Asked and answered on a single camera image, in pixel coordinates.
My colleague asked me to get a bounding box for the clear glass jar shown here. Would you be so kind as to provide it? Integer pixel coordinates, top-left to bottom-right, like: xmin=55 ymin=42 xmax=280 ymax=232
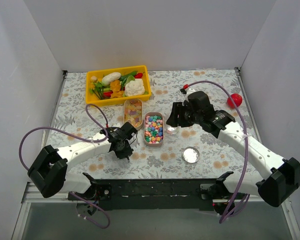
xmin=165 ymin=124 xmax=180 ymax=135

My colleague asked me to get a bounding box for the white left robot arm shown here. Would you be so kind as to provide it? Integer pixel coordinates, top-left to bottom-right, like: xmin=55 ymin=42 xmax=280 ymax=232
xmin=27 ymin=122 xmax=138 ymax=200

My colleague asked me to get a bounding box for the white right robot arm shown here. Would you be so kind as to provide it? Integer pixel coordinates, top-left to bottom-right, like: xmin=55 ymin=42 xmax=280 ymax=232
xmin=166 ymin=88 xmax=300 ymax=207

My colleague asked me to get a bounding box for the pink oval candy box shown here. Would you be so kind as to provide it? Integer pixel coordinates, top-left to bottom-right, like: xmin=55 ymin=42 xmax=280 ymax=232
xmin=143 ymin=112 xmax=165 ymax=147

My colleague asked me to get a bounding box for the beige oval candy box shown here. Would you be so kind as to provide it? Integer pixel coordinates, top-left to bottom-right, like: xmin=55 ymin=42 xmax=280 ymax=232
xmin=123 ymin=99 xmax=144 ymax=130

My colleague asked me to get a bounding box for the floral table mat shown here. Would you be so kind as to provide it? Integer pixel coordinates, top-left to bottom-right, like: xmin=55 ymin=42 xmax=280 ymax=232
xmin=48 ymin=69 xmax=258 ymax=179

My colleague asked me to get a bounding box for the silver jar lid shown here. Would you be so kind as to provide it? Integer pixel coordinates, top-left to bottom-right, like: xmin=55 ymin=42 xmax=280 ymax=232
xmin=181 ymin=146 xmax=200 ymax=164

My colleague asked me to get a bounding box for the red tomato toy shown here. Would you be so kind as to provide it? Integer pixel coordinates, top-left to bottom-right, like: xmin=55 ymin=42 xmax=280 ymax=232
xmin=227 ymin=93 xmax=243 ymax=109

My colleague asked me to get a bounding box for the yellow plastic bin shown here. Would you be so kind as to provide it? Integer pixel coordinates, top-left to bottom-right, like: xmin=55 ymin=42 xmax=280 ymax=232
xmin=85 ymin=65 xmax=152 ymax=107

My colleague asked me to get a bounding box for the white cauliflower toy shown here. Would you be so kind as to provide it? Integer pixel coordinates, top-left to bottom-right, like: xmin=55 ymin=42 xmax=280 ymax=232
xmin=124 ymin=78 xmax=145 ymax=97

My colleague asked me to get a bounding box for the orange ginger root toy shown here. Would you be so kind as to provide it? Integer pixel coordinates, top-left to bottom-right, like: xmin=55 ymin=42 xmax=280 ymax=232
xmin=110 ymin=80 xmax=124 ymax=99

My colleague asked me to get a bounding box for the green scallion toy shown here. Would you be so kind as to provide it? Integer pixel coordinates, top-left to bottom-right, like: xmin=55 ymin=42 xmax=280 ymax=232
xmin=89 ymin=81 xmax=107 ymax=100

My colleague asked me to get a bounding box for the red chili pepper toy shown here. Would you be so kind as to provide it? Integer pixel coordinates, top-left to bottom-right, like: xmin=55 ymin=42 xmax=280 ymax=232
xmin=134 ymin=72 xmax=144 ymax=79

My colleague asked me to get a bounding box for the green chili pepper toy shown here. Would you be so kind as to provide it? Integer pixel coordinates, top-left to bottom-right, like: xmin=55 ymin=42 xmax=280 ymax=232
xmin=119 ymin=71 xmax=138 ymax=81

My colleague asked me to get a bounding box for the white radish toy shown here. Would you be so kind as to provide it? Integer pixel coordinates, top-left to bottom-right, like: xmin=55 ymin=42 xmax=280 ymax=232
xmin=101 ymin=72 xmax=122 ymax=86

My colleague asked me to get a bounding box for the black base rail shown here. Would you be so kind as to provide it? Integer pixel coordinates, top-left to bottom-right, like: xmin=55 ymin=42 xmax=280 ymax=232
xmin=66 ymin=172 xmax=235 ymax=214

